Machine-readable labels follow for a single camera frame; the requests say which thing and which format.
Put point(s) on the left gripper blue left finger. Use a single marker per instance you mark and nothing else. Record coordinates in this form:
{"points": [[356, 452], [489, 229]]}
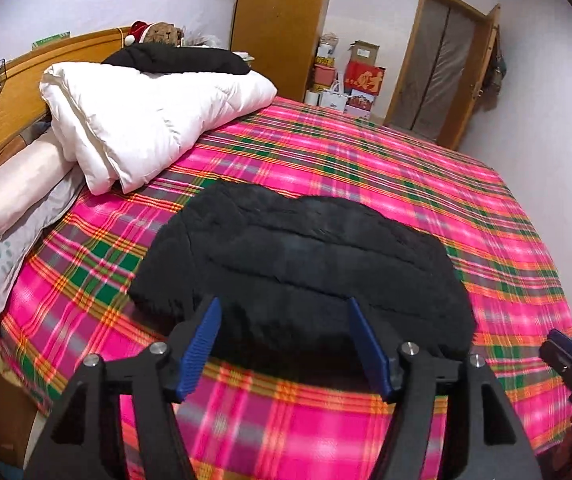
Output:
{"points": [[197, 338]]}

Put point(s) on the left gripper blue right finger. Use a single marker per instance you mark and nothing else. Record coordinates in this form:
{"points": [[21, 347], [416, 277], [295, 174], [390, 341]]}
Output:
{"points": [[374, 361]]}

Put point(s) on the black padded jacket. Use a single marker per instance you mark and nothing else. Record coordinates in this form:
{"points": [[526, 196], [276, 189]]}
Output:
{"points": [[284, 270]]}

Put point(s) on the pink plaid bed sheet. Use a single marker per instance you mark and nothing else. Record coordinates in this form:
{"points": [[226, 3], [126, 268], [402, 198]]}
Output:
{"points": [[71, 298]]}

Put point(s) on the grey patterned pillow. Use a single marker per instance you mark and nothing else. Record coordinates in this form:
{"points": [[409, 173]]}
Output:
{"points": [[17, 242]]}

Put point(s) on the white folded duvet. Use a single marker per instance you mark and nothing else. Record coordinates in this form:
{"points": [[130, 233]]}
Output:
{"points": [[123, 126]]}

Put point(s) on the pink pillow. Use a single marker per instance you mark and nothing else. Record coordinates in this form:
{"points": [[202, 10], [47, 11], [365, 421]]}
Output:
{"points": [[29, 176]]}

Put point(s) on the white shopping bag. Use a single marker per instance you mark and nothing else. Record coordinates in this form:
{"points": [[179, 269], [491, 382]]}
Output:
{"points": [[334, 98]]}

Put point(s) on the dark bag on door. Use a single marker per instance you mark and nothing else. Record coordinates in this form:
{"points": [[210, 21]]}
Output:
{"points": [[495, 73]]}

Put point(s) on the red gift box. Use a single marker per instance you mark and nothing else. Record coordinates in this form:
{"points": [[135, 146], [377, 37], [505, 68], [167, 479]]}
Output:
{"points": [[364, 78]]}

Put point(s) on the pink plastic bin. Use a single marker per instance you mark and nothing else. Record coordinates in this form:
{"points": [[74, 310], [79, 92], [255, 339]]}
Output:
{"points": [[324, 75]]}

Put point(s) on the wooden door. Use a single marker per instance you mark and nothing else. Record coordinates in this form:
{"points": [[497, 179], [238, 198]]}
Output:
{"points": [[468, 90]]}

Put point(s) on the black folded garment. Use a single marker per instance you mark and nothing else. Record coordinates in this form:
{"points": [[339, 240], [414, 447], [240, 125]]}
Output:
{"points": [[154, 58]]}

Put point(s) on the brown cardboard box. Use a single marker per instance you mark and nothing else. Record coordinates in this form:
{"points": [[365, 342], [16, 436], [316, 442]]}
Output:
{"points": [[364, 52]]}

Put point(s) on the wooden headboard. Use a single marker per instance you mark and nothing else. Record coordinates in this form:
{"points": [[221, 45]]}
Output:
{"points": [[20, 101]]}

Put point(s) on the brown teddy bear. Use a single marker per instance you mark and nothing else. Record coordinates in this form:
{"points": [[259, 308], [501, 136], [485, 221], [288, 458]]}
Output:
{"points": [[160, 33]]}

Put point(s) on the wooden wardrobe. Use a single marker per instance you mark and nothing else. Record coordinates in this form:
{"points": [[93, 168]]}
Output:
{"points": [[282, 36]]}

